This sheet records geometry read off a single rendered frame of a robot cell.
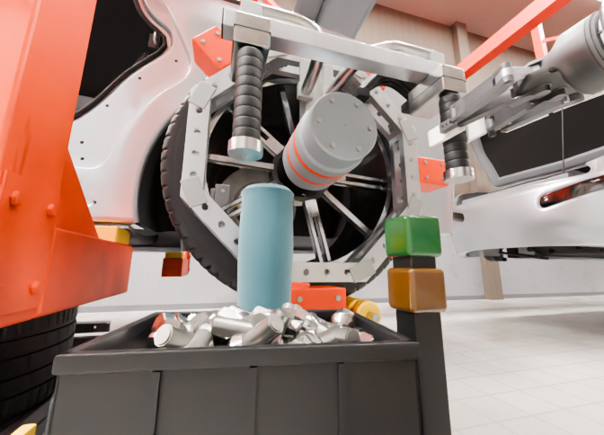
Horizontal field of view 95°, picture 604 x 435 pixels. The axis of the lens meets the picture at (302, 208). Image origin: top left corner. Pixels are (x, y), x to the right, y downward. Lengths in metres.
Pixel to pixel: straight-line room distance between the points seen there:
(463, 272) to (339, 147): 6.12
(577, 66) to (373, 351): 0.35
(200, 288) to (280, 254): 4.12
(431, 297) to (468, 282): 6.31
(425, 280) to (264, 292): 0.23
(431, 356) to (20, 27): 0.69
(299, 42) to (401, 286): 0.38
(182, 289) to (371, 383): 4.40
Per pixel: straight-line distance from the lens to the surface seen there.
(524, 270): 7.81
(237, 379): 0.18
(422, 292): 0.28
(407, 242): 0.28
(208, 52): 0.70
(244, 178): 1.14
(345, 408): 0.19
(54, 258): 0.70
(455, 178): 0.50
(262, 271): 0.42
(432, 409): 0.31
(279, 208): 0.43
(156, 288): 4.59
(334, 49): 0.52
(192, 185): 0.56
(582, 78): 0.42
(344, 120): 0.51
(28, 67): 0.62
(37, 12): 0.67
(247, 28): 0.45
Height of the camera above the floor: 0.61
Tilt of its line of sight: 12 degrees up
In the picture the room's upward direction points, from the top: straight up
